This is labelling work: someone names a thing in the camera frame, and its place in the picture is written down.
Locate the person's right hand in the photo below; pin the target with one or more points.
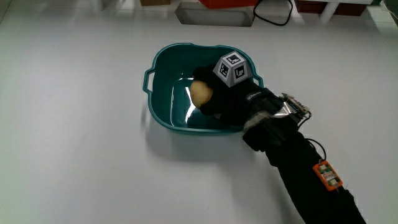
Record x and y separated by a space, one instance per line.
231 102

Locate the potato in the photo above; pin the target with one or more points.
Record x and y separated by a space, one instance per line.
200 94

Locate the teal plastic basin plate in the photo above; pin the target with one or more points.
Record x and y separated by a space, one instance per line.
169 93

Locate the person's right forearm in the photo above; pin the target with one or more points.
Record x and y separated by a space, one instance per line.
298 161

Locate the red box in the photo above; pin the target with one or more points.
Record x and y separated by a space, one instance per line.
228 3

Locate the orange sensor module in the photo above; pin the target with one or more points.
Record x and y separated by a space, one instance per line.
327 175

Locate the brown cardboard box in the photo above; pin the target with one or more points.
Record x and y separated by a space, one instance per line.
155 2

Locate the dark red cabinet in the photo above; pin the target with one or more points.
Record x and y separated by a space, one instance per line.
348 9

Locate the white post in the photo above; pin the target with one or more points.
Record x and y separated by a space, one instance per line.
329 12

